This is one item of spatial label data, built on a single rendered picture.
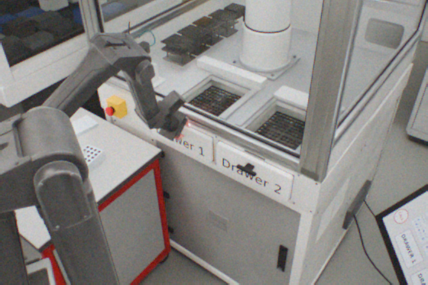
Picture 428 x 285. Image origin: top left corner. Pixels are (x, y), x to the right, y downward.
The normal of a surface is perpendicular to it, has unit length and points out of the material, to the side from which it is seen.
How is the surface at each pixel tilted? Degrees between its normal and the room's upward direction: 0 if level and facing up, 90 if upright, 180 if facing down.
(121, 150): 0
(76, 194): 90
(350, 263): 0
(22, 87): 90
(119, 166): 0
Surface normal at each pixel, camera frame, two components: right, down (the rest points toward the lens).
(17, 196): 0.44, 0.56
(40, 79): 0.80, 0.37
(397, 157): -0.02, -0.77
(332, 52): -0.60, 0.51
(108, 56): -0.22, -0.08
